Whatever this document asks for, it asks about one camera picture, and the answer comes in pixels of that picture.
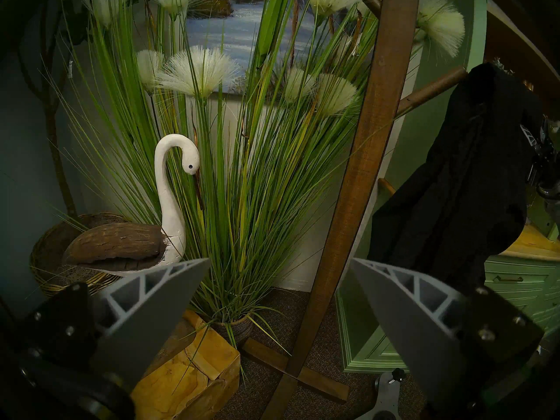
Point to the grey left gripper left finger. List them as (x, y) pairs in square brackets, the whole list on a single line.
[(131, 318)]

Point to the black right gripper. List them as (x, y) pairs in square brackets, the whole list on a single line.
[(547, 161)]

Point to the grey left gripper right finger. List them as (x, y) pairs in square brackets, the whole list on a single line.
[(415, 327)]

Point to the black jacket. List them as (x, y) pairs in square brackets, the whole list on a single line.
[(459, 183)]

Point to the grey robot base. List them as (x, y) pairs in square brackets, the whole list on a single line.
[(387, 397)]

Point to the brown wooden coat rack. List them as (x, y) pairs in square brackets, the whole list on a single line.
[(367, 161)]

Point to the wooden block stool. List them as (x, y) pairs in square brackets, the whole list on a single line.
[(197, 379)]

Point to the woven wicker basket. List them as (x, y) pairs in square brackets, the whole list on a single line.
[(48, 257)]

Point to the woven plant pot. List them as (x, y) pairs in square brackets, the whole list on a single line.
[(236, 329)]

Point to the green wooden shelf cabinet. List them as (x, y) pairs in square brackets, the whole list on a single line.
[(516, 283)]

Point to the white wooden swan figurine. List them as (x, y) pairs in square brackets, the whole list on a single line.
[(170, 213)]

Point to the tall grass plant white tufts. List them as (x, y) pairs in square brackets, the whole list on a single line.
[(262, 183)]

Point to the landscape painting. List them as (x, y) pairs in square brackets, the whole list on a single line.
[(236, 34)]

